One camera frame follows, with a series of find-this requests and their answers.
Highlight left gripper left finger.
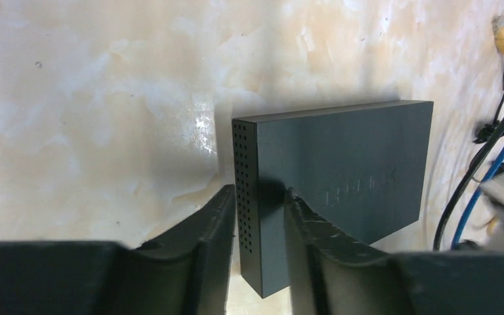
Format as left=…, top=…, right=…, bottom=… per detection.
left=0, top=184, right=236, bottom=314

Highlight black network switch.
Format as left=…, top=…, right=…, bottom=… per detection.
left=231, top=100, right=434, bottom=298

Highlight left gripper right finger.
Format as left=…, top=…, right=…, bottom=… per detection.
left=284, top=189, right=504, bottom=314

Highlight blue ethernet cable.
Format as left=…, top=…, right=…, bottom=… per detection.
left=450, top=82, right=504, bottom=251

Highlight black switch power adapter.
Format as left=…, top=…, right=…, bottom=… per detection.
left=469, top=72, right=504, bottom=166

